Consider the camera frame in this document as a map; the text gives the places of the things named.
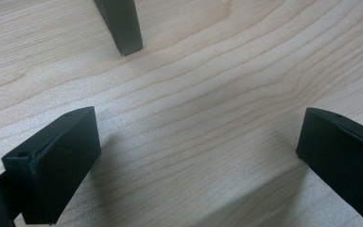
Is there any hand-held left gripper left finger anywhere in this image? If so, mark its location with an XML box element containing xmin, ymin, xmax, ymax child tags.
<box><xmin>1</xmin><ymin>106</ymin><xmax>102</xmax><ymax>225</ymax></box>

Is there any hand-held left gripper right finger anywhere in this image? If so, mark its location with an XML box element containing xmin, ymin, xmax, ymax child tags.
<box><xmin>296</xmin><ymin>107</ymin><xmax>363</xmax><ymax>226</ymax></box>

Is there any black low shelf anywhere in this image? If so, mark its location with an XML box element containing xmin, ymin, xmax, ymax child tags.
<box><xmin>94</xmin><ymin>0</ymin><xmax>144</xmax><ymax>57</ymax></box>

